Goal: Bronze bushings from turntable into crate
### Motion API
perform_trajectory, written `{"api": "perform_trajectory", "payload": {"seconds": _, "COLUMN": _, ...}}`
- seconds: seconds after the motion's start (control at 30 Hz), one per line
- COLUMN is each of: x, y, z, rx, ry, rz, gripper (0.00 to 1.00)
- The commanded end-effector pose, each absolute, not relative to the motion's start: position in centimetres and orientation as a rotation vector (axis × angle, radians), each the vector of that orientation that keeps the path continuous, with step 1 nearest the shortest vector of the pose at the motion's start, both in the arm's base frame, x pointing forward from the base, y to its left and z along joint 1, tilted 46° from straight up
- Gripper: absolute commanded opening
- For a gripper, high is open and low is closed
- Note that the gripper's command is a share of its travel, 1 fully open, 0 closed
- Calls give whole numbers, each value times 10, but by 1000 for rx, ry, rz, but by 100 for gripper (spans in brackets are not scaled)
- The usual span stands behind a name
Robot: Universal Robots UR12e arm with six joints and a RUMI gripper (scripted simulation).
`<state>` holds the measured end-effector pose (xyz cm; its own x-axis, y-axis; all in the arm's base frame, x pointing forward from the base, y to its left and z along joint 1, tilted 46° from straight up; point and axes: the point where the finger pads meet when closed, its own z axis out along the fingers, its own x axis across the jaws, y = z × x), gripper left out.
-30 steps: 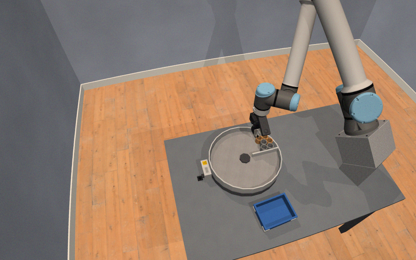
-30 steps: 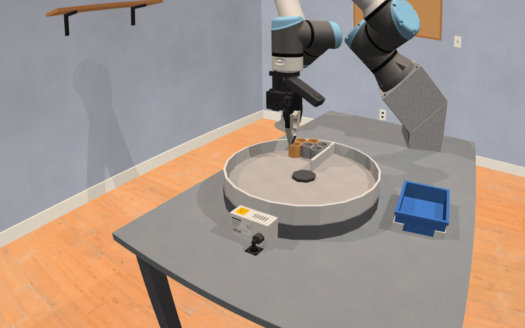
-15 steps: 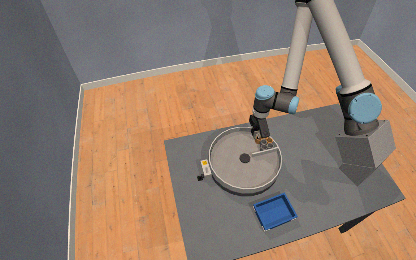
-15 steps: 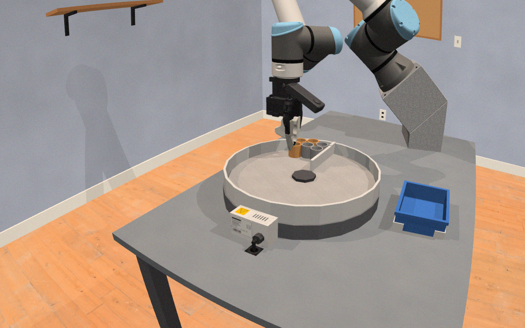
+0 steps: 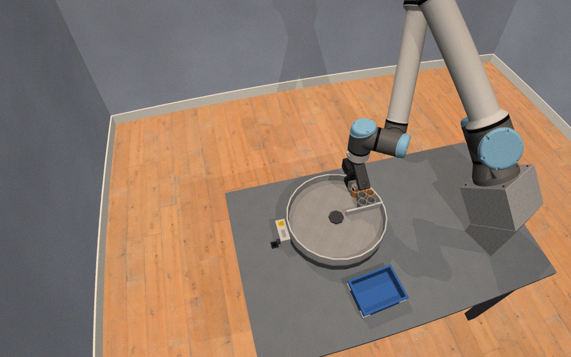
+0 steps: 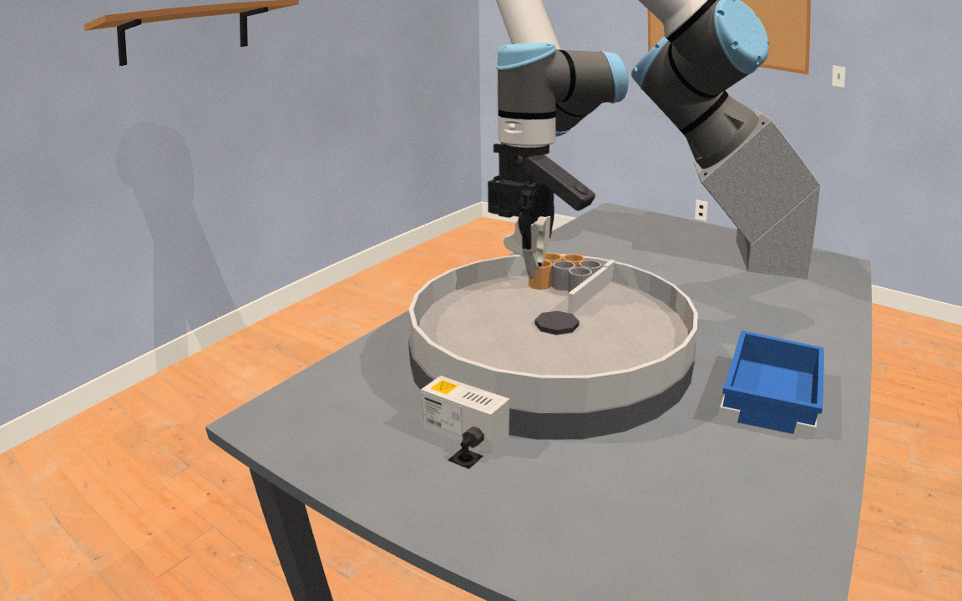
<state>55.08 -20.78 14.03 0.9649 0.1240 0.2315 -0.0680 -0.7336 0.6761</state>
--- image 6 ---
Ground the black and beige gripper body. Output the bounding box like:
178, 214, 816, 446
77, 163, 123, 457
488, 143, 554, 221

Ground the blue crate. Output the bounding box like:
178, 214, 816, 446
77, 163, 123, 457
717, 331, 824, 439

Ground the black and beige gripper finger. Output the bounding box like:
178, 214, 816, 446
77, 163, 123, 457
535, 204, 554, 267
504, 199, 539, 279

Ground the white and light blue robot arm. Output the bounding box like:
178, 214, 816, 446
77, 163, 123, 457
496, 0, 769, 211

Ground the grey metal sleeve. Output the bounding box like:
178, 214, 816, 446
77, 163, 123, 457
552, 260, 575, 290
579, 260, 602, 275
568, 267, 592, 294

